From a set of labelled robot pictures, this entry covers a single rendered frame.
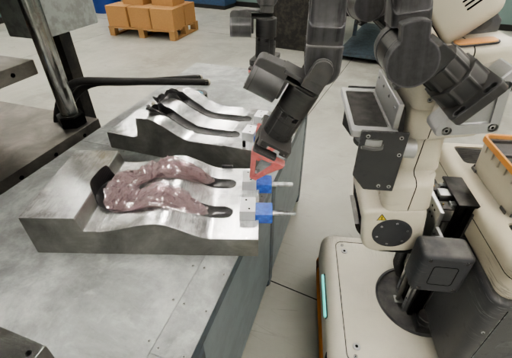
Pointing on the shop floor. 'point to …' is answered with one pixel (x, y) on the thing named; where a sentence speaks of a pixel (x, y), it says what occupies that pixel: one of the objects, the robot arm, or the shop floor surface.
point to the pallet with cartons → (152, 10)
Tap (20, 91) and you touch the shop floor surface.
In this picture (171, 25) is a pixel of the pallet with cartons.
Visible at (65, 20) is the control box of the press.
